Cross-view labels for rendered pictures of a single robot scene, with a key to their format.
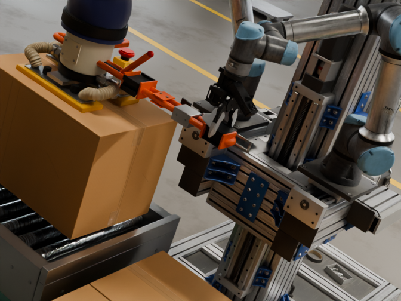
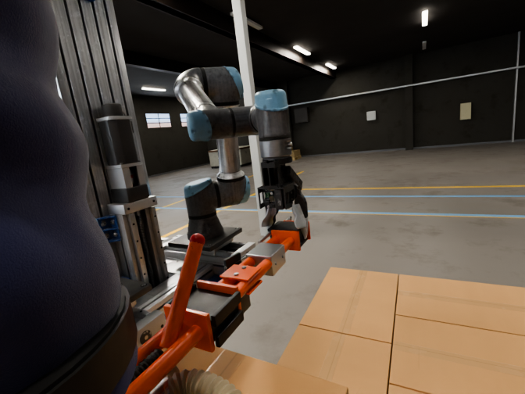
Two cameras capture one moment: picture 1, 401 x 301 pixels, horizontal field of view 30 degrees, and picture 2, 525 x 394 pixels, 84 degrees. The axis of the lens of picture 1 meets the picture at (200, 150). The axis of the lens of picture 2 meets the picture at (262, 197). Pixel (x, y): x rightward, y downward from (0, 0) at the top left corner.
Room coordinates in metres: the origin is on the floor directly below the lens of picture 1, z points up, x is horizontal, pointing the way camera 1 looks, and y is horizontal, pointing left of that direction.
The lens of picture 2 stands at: (2.22, 0.68, 1.42)
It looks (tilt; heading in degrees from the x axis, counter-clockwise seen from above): 12 degrees down; 269
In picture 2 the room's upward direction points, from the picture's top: 7 degrees counter-clockwise
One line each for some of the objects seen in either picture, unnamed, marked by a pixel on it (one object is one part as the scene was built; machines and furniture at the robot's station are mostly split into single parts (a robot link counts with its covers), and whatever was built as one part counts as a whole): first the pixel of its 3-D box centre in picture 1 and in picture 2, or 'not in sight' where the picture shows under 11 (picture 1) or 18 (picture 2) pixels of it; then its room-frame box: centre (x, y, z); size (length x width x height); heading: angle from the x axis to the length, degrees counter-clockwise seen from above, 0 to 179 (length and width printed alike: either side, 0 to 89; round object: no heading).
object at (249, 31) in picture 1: (247, 42); (272, 116); (2.16, -0.03, 1.46); 0.09 x 0.08 x 0.11; 108
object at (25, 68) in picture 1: (59, 82); not in sight; (2.36, 0.53, 1.05); 0.34 x 0.10 x 0.05; 60
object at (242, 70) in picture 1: (237, 66); (276, 149); (2.16, -0.02, 1.38); 0.08 x 0.08 x 0.05
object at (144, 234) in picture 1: (116, 245); not in sight; (2.26, 0.17, 0.58); 0.70 x 0.03 x 0.06; 151
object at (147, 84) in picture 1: (138, 84); (205, 312); (2.32, 0.27, 1.16); 0.10 x 0.08 x 0.06; 150
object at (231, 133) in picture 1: (218, 134); (291, 234); (2.14, -0.03, 1.16); 0.08 x 0.07 x 0.05; 60
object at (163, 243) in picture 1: (109, 270); not in sight; (2.26, 0.17, 0.48); 0.70 x 0.03 x 0.15; 151
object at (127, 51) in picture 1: (126, 54); not in sight; (2.97, 0.43, 1.02); 0.07 x 0.07 x 0.04
